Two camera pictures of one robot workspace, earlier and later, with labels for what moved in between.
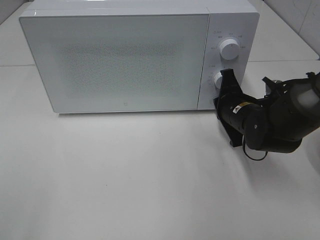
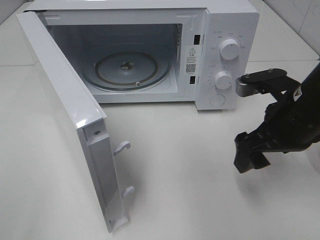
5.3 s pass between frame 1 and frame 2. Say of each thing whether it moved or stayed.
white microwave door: moved
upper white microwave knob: stayed
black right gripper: moved
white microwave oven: stayed
